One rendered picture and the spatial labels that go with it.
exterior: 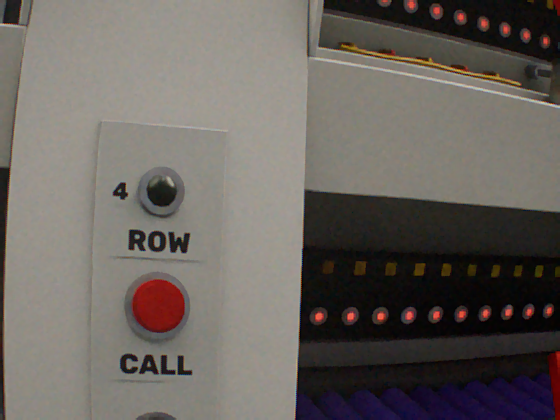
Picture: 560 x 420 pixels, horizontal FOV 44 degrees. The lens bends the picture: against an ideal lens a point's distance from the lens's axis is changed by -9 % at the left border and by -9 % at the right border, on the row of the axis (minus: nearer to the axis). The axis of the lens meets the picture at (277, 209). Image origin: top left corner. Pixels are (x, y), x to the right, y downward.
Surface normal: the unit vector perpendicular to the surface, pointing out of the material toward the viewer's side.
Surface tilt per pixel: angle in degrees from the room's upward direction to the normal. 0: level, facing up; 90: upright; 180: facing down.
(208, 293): 90
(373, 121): 106
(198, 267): 90
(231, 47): 90
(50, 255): 90
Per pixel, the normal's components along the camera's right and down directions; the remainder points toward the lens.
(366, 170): 0.35, 0.21
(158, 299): 0.37, -0.06
